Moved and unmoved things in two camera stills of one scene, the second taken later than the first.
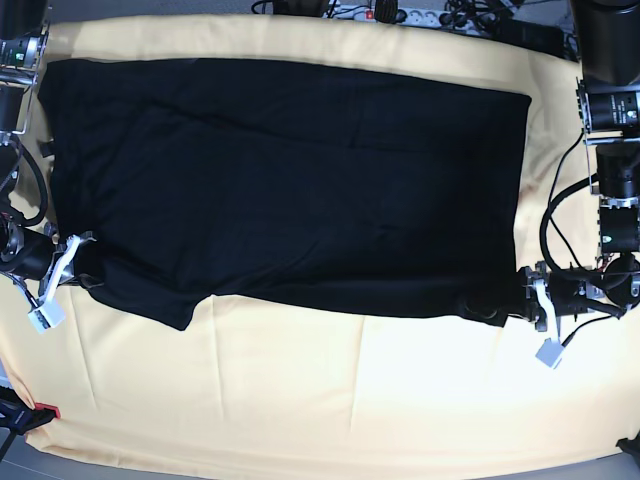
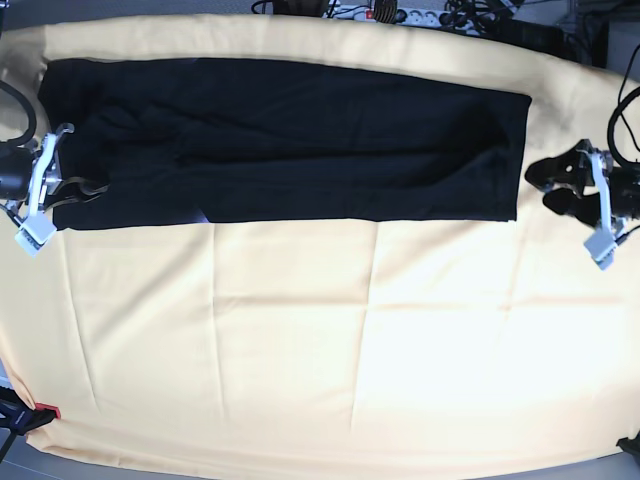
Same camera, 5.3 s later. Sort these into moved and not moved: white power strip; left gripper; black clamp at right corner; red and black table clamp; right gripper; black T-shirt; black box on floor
Moved: left gripper; right gripper; black T-shirt
Not moved: black clamp at right corner; black box on floor; red and black table clamp; white power strip
